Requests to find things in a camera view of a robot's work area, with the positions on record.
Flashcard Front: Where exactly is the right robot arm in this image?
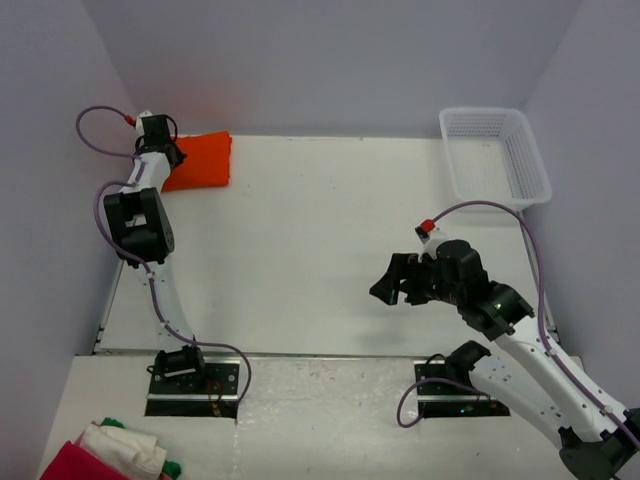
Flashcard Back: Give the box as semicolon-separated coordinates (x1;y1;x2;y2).
369;240;639;479

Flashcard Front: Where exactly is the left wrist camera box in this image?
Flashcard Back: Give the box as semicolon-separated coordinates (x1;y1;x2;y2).
135;110;153;136

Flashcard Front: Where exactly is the orange t shirt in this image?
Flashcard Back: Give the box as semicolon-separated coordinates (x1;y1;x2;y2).
161;131;232;192

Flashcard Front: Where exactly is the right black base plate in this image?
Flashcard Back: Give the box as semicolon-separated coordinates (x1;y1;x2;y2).
414;358;511;419

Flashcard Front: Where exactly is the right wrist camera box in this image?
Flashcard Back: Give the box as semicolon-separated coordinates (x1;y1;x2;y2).
415;219;449;259

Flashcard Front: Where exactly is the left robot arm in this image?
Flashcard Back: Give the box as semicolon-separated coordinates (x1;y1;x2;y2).
94;111;208;393

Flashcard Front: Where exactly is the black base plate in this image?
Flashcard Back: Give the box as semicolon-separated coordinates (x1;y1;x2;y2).
414;358;511;419
144;360;241;419

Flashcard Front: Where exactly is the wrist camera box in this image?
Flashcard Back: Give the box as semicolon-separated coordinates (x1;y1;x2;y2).
135;110;153;136
415;219;449;259

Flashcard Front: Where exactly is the green folded shirt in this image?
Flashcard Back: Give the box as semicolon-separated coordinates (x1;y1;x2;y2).
99;417;182;479

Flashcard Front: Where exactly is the white plastic basket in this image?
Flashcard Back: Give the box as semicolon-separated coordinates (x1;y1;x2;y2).
439;107;552;211

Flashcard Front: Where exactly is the white folded shirt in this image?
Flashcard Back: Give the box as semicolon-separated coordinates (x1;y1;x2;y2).
79;424;167;480

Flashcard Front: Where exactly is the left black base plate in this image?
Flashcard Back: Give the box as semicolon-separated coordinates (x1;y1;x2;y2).
144;360;241;419

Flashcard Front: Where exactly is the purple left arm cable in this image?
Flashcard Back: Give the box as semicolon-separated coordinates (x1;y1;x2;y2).
75;105;252;406

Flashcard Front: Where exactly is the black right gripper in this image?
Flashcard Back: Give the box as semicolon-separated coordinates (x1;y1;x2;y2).
370;252;464;306

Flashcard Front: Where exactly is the pink folded shirt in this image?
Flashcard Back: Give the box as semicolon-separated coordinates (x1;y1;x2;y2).
40;441;126;480

